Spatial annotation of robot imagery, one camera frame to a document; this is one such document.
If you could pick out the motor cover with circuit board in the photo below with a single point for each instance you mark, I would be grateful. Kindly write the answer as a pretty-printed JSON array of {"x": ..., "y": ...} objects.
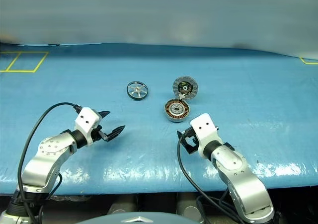
[{"x": 185, "y": 87}]

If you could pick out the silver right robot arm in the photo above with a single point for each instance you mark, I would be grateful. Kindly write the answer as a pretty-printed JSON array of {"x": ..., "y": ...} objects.
[{"x": 238, "y": 169}]

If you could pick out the silver motor stator housing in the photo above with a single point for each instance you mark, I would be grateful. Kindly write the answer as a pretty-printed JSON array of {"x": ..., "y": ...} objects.
[{"x": 176, "y": 109}]

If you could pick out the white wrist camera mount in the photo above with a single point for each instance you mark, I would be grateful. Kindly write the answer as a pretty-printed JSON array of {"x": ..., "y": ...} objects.
[
  {"x": 203, "y": 129},
  {"x": 85, "y": 121}
]

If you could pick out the grey robot torso with emblem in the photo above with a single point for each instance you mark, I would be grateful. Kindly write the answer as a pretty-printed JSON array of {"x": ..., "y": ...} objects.
[{"x": 139, "y": 219}]

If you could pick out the yellow tape square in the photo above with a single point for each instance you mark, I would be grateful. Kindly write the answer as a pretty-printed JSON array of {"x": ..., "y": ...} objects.
[{"x": 37, "y": 65}]

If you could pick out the blue plastic table cover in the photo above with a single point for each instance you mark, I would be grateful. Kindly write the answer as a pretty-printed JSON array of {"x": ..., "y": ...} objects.
[{"x": 149, "y": 154}]

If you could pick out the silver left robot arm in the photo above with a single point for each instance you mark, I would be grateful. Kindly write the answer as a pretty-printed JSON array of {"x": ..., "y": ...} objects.
[{"x": 47, "y": 157}]

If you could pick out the dark rounded shape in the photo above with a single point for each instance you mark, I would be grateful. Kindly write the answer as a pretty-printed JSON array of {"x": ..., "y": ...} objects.
[
  {"x": 190, "y": 207},
  {"x": 123, "y": 204}
]

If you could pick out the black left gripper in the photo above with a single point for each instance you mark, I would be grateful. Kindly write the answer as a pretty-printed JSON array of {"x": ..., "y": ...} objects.
[{"x": 97, "y": 132}]

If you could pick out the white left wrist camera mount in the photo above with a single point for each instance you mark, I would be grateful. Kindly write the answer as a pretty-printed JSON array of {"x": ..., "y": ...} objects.
[{"x": 85, "y": 121}]

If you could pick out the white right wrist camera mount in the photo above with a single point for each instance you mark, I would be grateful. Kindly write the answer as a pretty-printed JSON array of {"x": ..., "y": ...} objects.
[{"x": 203, "y": 129}]

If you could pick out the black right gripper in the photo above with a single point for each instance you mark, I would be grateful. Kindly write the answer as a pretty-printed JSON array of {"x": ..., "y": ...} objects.
[{"x": 191, "y": 134}]

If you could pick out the silver spoked wheel cap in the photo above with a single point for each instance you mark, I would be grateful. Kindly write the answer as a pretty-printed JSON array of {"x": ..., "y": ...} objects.
[{"x": 137, "y": 90}]

